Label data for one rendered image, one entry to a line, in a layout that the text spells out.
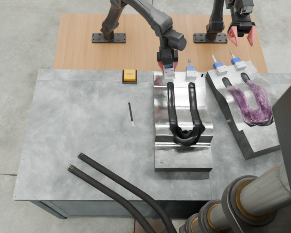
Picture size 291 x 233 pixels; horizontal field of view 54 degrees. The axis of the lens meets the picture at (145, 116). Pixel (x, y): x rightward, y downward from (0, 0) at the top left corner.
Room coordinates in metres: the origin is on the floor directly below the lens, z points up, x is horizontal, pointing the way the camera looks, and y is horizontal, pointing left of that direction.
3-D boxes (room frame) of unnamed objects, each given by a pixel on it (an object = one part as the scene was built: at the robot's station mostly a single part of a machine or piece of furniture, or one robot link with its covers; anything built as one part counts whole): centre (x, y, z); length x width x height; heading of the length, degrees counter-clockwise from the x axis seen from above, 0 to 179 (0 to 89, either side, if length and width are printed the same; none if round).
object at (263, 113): (0.75, -0.52, 0.90); 0.26 x 0.18 x 0.08; 21
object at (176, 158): (0.64, -0.17, 0.87); 0.50 x 0.26 x 0.14; 4
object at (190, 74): (0.91, -0.21, 0.89); 0.13 x 0.05 x 0.05; 4
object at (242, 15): (0.94, -0.38, 1.25); 0.07 x 0.06 x 0.11; 95
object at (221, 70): (0.98, -0.37, 0.86); 0.13 x 0.05 x 0.05; 21
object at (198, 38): (1.21, -0.35, 0.84); 0.20 x 0.07 x 0.08; 95
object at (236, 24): (0.94, -0.38, 1.20); 0.10 x 0.07 x 0.07; 95
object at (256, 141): (0.75, -0.52, 0.86); 0.50 x 0.26 x 0.11; 21
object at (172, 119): (0.66, -0.18, 0.92); 0.35 x 0.16 x 0.09; 4
